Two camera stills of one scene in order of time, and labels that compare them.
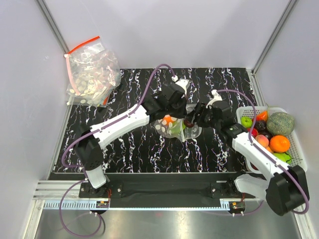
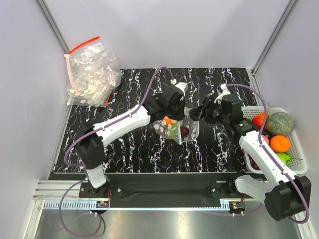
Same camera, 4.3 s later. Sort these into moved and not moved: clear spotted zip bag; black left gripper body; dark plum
Moved: dark plum
Not moved: black left gripper body; clear spotted zip bag
